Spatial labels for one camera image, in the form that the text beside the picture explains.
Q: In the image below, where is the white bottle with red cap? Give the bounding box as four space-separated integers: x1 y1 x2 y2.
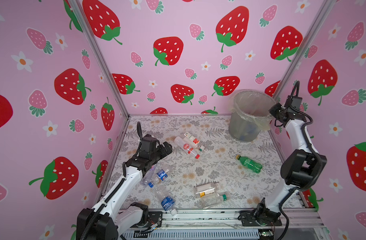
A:
174 137 200 159

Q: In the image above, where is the Pepsi water bottle blue label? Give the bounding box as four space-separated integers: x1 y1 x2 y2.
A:
146 168 172 188

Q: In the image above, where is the Pocari bottle blue label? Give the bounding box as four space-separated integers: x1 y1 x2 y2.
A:
154 185 178 216

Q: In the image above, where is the clear bottle purple red label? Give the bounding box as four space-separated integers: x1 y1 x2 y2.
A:
141 166 156 186

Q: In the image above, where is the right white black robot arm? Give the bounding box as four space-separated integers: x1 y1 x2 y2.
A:
254 96 327 225

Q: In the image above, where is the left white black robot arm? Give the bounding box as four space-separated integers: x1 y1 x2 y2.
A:
76 134 173 240

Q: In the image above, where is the translucent yellow bin liner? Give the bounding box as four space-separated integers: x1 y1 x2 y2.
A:
229 90 277 131

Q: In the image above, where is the grey mesh waste bin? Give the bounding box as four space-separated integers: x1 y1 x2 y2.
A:
228 90 276 142

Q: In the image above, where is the bottle with red white label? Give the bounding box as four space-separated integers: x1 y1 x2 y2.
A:
183 132 206 153

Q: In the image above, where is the clear bottle beige label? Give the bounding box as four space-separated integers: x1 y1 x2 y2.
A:
193 183 219 198

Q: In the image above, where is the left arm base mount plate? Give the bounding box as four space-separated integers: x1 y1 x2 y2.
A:
132 211 164 229

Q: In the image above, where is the clear bottle with green ring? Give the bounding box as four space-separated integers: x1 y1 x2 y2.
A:
200 192 230 209

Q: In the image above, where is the aluminium front rail frame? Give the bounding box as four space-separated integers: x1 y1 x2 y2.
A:
118 209 328 240

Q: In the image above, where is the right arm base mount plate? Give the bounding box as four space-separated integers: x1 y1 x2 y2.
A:
237 210 282 227

